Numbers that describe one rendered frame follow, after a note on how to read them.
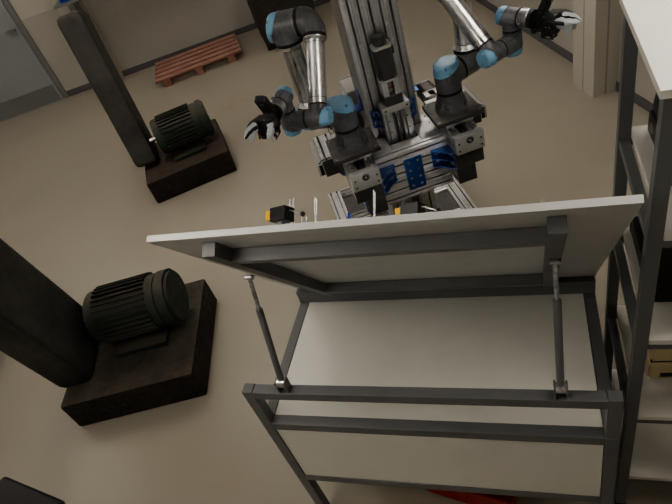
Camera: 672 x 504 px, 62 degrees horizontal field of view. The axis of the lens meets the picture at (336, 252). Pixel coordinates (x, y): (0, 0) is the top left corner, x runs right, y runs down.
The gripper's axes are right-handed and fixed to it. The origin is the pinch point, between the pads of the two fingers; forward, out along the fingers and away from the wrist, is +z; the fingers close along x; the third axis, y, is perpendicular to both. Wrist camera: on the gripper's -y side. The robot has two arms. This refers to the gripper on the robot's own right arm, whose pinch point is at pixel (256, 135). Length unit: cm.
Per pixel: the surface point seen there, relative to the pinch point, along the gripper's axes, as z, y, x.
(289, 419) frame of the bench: 67, 77, -17
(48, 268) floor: -103, 197, 276
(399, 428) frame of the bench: 67, 71, -57
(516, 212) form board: 65, -23, -87
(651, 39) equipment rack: 28, -43, -114
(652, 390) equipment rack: 39, 74, -138
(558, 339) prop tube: 61, 24, -101
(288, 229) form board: 66, -16, -35
